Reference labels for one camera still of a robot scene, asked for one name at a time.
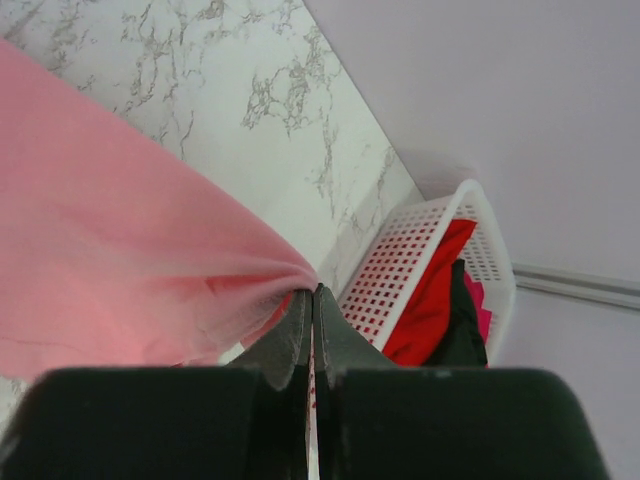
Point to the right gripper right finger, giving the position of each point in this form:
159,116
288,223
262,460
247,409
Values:
337,348

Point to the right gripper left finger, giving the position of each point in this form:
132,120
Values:
277,446

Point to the pink t shirt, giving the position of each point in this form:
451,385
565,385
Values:
113,251

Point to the white plastic laundry basket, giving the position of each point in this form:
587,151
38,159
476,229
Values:
392,423

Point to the red t shirt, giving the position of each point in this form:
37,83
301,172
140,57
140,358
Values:
425,319

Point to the black t shirt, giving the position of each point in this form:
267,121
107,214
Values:
462,344

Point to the magenta t shirt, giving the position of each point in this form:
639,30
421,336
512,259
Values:
484,316

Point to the right corner aluminium post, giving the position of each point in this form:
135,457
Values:
579,286

